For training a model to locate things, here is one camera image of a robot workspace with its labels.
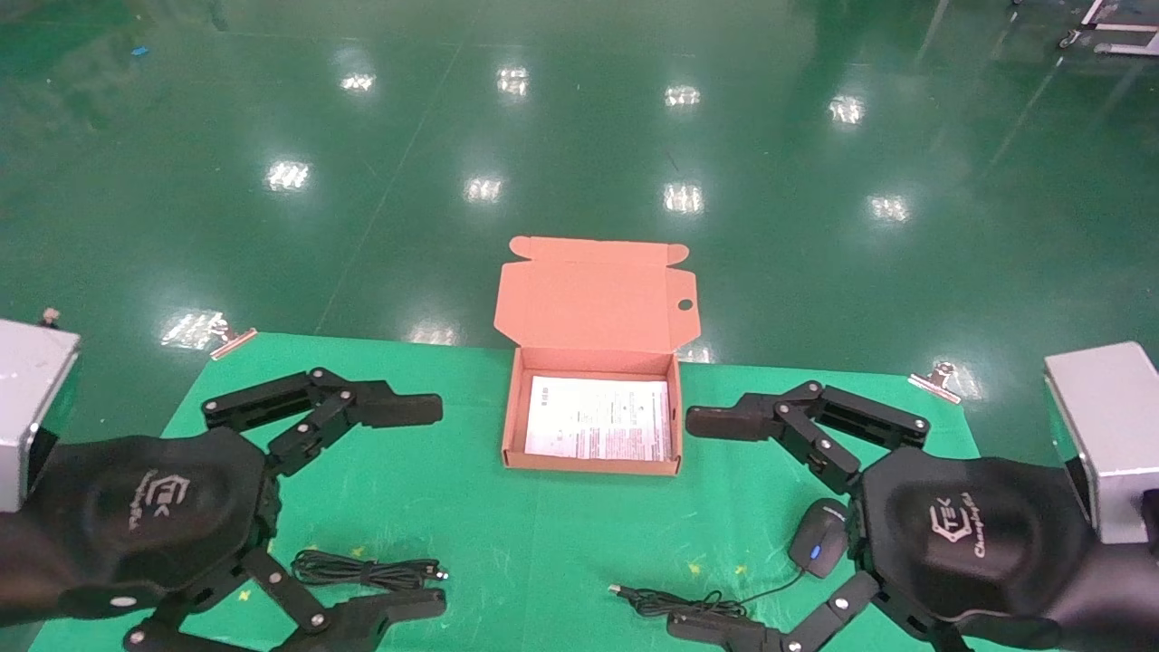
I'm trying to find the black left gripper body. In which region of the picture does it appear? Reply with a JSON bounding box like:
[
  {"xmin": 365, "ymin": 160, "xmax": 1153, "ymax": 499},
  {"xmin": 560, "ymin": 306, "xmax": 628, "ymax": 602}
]
[{"xmin": 0, "ymin": 427, "xmax": 280, "ymax": 628}]

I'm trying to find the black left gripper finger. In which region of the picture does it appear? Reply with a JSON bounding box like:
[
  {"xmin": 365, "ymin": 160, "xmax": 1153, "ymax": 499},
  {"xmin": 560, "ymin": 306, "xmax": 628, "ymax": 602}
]
[
  {"xmin": 201, "ymin": 368, "xmax": 444, "ymax": 476},
  {"xmin": 124, "ymin": 546, "xmax": 447, "ymax": 652}
]

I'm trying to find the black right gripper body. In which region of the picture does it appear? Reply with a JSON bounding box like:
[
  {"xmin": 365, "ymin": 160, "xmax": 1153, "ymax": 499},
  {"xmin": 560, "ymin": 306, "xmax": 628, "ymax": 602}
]
[{"xmin": 849, "ymin": 446, "xmax": 1159, "ymax": 652}]

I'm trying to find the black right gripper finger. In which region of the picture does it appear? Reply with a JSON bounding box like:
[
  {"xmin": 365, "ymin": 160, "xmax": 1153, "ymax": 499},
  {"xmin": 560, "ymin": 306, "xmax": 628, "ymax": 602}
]
[
  {"xmin": 667, "ymin": 570, "xmax": 974, "ymax": 652},
  {"xmin": 685, "ymin": 380, "xmax": 930, "ymax": 495}
]

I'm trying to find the black data cable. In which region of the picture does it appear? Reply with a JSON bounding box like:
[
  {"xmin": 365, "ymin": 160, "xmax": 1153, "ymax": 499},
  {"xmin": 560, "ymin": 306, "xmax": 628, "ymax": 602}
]
[{"xmin": 292, "ymin": 549, "xmax": 451, "ymax": 591}]

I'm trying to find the black wired computer mouse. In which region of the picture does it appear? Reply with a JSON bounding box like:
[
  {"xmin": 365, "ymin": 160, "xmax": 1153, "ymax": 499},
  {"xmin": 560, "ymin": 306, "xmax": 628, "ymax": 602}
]
[{"xmin": 608, "ymin": 498, "xmax": 852, "ymax": 622}]

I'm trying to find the open brown cardboard box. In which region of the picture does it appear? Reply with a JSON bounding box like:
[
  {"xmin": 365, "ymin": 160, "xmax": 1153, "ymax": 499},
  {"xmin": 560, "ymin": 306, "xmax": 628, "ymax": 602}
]
[{"xmin": 493, "ymin": 235, "xmax": 703, "ymax": 478}]

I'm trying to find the green table mat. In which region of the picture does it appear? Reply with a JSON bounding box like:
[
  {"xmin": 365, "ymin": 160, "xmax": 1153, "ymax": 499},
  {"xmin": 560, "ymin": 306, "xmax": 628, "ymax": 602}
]
[{"xmin": 27, "ymin": 332, "xmax": 1051, "ymax": 652}]

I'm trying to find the white printed instruction sheet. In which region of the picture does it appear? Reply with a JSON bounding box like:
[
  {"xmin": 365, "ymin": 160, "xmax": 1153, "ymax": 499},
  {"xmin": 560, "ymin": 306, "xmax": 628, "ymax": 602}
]
[{"xmin": 525, "ymin": 375, "xmax": 673, "ymax": 463}]

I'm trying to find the metal binder clip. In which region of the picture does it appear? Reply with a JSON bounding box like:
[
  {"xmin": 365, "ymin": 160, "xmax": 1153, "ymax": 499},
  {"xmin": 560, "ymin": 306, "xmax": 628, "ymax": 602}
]
[
  {"xmin": 210, "ymin": 313, "xmax": 259, "ymax": 361},
  {"xmin": 908, "ymin": 361, "xmax": 963, "ymax": 404}
]

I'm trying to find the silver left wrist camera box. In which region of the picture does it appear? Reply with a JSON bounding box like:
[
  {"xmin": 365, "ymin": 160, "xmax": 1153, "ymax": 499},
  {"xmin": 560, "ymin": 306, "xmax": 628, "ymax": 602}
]
[{"xmin": 0, "ymin": 308, "xmax": 81, "ymax": 513}]

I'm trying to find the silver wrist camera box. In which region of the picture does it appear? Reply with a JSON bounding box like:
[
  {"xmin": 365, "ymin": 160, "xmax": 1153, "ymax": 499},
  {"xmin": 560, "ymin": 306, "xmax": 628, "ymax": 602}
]
[
  {"xmin": 0, "ymin": 308, "xmax": 81, "ymax": 513},
  {"xmin": 1044, "ymin": 341, "xmax": 1159, "ymax": 546}
]

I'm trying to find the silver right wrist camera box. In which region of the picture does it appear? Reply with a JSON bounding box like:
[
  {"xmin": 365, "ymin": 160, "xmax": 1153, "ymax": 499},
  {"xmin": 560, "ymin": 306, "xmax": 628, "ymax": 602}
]
[{"xmin": 1044, "ymin": 341, "xmax": 1159, "ymax": 546}]

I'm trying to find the white wheeled cart frame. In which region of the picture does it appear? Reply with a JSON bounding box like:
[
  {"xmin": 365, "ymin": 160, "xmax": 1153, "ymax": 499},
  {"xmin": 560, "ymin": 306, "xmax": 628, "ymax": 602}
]
[{"xmin": 1059, "ymin": 0, "xmax": 1159, "ymax": 57}]

